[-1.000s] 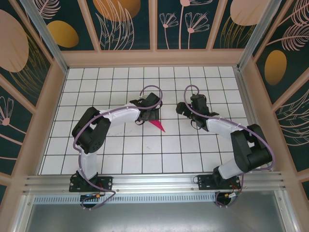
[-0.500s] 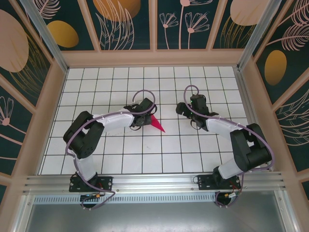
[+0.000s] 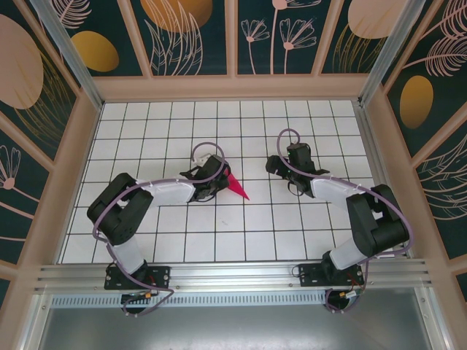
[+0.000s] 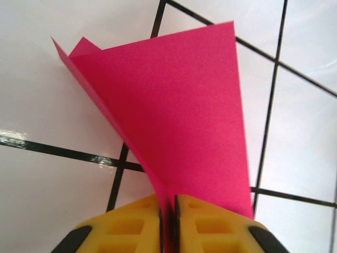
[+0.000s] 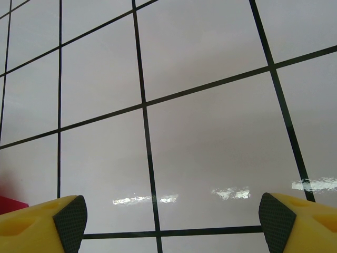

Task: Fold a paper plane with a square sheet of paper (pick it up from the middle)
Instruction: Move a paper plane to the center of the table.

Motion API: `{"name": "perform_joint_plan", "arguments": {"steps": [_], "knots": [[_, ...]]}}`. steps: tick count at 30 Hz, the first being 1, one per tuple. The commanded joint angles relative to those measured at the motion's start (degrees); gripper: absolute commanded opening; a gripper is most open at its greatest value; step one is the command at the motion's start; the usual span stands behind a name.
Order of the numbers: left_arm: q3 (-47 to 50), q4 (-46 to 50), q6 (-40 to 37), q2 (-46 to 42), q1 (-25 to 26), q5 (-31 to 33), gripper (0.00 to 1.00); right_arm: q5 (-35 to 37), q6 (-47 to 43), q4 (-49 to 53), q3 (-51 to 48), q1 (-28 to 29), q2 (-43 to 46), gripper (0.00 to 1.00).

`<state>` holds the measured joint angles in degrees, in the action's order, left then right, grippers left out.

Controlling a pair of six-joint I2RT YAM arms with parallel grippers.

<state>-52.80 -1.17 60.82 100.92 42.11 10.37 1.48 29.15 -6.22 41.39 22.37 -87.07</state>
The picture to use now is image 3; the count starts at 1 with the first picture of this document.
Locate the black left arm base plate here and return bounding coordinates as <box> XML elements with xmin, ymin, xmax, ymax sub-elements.
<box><xmin>104</xmin><ymin>265</ymin><xmax>172</xmax><ymax>291</ymax></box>

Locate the aluminium frame post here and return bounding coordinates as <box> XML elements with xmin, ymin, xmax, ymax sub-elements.
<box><xmin>28</xmin><ymin>0</ymin><xmax>105</xmax><ymax>110</ymax></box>
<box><xmin>357</xmin><ymin>0</ymin><xmax>439</xmax><ymax>109</ymax></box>

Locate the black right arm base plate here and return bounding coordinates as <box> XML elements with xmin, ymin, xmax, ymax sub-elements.
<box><xmin>297</xmin><ymin>262</ymin><xmax>364</xmax><ymax>289</ymax></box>

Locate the aluminium side rail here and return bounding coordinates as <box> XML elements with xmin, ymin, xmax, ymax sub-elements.
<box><xmin>353</xmin><ymin>101</ymin><xmax>412</xmax><ymax>260</ymax></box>

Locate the grey metal sheet panel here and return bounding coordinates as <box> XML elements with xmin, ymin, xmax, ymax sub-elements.
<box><xmin>21</xmin><ymin>287</ymin><xmax>449</xmax><ymax>350</ymax></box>

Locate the slotted metal cable duct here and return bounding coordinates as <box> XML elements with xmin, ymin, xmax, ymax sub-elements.
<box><xmin>49</xmin><ymin>293</ymin><xmax>329</xmax><ymax>309</ymax></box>

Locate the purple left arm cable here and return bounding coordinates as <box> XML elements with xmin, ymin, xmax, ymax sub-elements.
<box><xmin>93</xmin><ymin>141</ymin><xmax>229</xmax><ymax>319</ymax></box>

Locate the aluminium mounting rail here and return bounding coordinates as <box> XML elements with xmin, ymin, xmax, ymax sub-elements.
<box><xmin>32</xmin><ymin>258</ymin><xmax>435</xmax><ymax>295</ymax></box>

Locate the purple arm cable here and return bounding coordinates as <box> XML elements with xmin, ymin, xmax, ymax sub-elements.
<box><xmin>277</xmin><ymin>128</ymin><xmax>415</xmax><ymax>314</ymax></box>
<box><xmin>93</xmin><ymin>141</ymin><xmax>229</xmax><ymax>319</ymax></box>

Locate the pink paper sheet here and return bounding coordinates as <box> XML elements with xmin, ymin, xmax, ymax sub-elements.
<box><xmin>224</xmin><ymin>173</ymin><xmax>252</xmax><ymax>202</ymax></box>

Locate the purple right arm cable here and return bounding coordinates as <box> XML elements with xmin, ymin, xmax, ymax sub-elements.
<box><xmin>277</xmin><ymin>128</ymin><xmax>415</xmax><ymax>314</ymax></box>

